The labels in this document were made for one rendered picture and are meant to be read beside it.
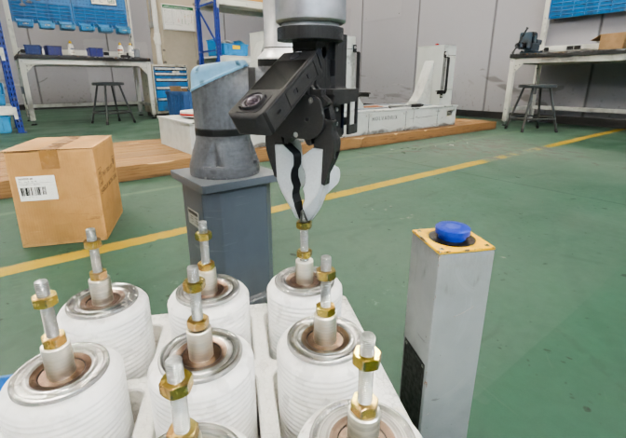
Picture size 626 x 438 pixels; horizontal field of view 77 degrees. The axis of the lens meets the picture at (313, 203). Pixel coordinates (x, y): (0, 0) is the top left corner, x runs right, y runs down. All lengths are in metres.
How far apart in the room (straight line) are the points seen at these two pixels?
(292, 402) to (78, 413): 0.18
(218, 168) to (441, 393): 0.56
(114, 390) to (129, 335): 0.10
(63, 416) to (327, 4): 0.42
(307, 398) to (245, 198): 0.53
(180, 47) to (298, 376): 6.50
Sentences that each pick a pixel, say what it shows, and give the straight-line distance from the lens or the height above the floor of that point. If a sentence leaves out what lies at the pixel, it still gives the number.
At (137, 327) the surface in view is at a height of 0.23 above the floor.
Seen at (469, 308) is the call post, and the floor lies 0.24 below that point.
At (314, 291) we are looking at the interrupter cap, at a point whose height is 0.25.
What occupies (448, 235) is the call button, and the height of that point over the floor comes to 0.32.
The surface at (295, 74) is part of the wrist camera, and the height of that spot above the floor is 0.50.
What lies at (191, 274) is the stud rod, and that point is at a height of 0.34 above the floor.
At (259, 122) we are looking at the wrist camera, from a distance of 0.37.
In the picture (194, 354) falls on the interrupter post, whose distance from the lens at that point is 0.39.
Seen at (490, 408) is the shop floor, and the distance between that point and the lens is 0.75.
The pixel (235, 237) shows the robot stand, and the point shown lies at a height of 0.18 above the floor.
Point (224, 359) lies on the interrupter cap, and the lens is 0.39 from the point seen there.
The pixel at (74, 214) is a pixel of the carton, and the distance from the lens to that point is 1.43.
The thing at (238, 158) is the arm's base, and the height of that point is 0.34.
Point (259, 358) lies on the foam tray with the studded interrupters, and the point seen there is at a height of 0.18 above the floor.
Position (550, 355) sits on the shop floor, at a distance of 0.91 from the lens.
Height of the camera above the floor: 0.49
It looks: 17 degrees down
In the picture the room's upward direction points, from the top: straight up
